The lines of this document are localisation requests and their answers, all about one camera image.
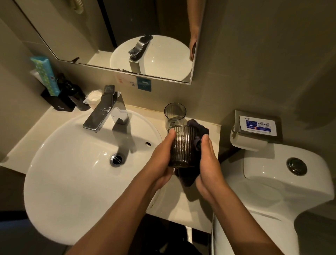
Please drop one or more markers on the person's right hand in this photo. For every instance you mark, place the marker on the person's right hand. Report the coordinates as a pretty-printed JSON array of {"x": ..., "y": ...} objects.
[{"x": 211, "y": 173}]

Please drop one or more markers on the person's left hand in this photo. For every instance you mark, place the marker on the person's left hand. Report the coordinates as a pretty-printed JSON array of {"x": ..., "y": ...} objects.
[{"x": 157, "y": 163}]

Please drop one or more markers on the person's left thumb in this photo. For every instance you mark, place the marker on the person's left thumb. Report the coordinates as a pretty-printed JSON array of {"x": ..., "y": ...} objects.
[{"x": 171, "y": 138}]

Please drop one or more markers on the person's right thumb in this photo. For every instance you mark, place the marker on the person's right thumb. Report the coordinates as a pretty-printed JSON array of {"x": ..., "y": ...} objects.
[{"x": 206, "y": 145}]

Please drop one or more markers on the dark ribbed plastic cup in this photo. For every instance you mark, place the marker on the dark ribbed plastic cup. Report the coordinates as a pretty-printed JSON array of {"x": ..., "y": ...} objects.
[{"x": 183, "y": 147}]

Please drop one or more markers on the dark cleaning cloth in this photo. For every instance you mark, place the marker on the dark cleaning cloth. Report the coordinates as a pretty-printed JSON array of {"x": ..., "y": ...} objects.
[{"x": 189, "y": 177}]

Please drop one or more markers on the person's left forearm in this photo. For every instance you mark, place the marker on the person's left forearm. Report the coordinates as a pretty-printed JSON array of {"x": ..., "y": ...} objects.
[{"x": 118, "y": 218}]

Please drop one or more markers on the person's right forearm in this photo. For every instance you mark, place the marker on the person's right forearm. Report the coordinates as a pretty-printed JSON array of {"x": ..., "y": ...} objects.
[{"x": 241, "y": 228}]

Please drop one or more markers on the clear grey ribbed cup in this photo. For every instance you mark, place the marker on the clear grey ribbed cup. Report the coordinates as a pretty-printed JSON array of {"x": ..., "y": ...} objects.
[{"x": 174, "y": 113}]

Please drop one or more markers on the white toilet paper roll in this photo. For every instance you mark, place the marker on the white toilet paper roll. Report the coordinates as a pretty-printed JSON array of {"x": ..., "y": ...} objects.
[{"x": 246, "y": 143}]

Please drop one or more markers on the metal toilet paper holder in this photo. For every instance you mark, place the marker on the metal toilet paper holder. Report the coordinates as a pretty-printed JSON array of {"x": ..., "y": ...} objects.
[{"x": 238, "y": 118}]

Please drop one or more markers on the white and blue label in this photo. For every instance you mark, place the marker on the white and blue label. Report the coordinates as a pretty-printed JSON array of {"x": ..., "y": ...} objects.
[{"x": 259, "y": 126}]

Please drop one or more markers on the chrome sink drain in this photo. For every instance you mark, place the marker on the chrome sink drain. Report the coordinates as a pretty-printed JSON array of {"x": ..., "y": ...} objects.
[{"x": 116, "y": 159}]

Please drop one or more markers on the blue square sticker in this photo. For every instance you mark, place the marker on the blue square sticker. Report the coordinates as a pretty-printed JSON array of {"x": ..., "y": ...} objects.
[{"x": 143, "y": 84}]

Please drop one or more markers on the chrome faucet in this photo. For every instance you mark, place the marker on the chrome faucet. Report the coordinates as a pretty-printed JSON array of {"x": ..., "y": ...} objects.
[{"x": 105, "y": 107}]

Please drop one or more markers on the white wrapped soap packet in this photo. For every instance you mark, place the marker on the white wrapped soap packet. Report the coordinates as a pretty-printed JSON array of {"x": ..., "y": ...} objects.
[{"x": 94, "y": 96}]

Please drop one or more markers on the chrome toilet flush button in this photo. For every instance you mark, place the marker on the chrome toilet flush button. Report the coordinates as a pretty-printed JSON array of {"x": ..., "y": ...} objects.
[{"x": 296, "y": 166}]

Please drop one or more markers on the white ceramic sink basin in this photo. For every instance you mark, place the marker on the white ceramic sink basin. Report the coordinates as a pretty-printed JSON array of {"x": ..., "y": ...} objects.
[{"x": 78, "y": 178}]

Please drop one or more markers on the black pump bottle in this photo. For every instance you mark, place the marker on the black pump bottle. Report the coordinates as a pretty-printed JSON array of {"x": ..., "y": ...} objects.
[{"x": 77, "y": 96}]

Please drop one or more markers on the black amenity holder box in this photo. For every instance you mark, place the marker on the black amenity holder box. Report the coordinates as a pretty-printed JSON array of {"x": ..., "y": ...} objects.
[{"x": 59, "y": 102}]

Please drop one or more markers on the teal patterned packet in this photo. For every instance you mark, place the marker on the teal patterned packet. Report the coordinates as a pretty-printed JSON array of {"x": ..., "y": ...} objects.
[{"x": 47, "y": 73}]

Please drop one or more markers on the wall mirror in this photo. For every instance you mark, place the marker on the wall mirror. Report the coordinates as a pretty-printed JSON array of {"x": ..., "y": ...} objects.
[{"x": 147, "y": 31}]

